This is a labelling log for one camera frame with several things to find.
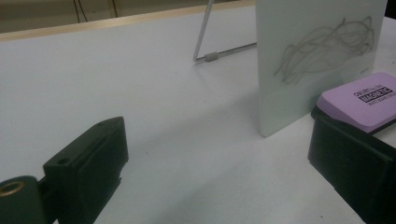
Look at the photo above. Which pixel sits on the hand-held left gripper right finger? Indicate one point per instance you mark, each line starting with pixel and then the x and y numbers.
pixel 351 161

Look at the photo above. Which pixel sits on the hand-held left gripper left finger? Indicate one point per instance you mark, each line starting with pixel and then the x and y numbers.
pixel 90 168

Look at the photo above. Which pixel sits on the purple whiteboard eraser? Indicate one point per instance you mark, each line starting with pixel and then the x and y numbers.
pixel 361 99

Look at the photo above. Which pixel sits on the small white whiteboard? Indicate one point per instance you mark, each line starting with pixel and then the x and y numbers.
pixel 308 62

